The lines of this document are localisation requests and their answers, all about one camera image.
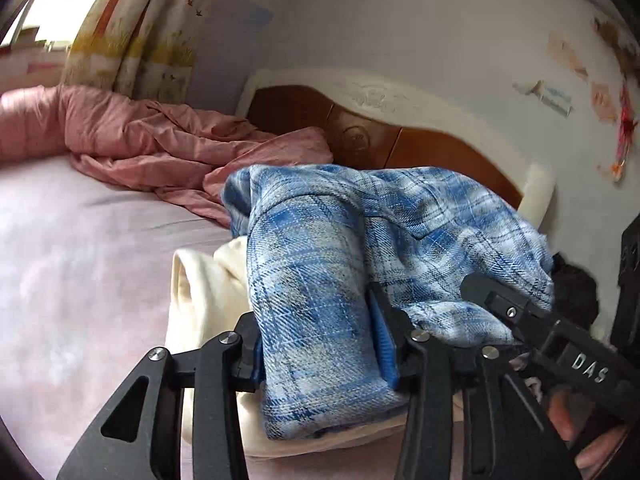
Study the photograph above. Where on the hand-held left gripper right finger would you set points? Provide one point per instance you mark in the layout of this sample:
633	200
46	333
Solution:
386	350

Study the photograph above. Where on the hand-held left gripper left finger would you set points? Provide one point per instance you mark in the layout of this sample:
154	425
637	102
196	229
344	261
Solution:
250	355

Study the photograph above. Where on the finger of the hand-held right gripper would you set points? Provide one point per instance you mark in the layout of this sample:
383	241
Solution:
500	305

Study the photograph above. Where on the blue plaid shirt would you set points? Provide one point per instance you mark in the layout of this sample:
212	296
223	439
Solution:
310	270

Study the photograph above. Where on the person's right hand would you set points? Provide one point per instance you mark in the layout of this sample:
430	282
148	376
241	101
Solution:
562	415

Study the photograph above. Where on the dark cloth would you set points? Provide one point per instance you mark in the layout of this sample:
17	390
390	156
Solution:
575	285

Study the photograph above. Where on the cream garment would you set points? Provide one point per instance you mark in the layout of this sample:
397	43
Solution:
210	285

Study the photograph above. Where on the bed with pink sheet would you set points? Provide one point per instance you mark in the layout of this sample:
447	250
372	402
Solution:
75	260

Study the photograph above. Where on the cream and wood headboard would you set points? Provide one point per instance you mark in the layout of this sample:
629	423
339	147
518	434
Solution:
380	135

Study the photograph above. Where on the pink duvet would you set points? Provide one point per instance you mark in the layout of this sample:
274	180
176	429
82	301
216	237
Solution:
125	130

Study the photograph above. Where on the printed curtain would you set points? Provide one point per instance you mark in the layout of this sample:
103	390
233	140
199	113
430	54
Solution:
150	35

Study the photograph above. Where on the window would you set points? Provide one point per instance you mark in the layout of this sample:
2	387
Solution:
60	0

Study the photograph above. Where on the torn paper wall sticker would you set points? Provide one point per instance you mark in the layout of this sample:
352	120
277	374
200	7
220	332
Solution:
550	96

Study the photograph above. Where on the red wall decoration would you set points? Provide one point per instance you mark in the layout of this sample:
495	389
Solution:
625	130

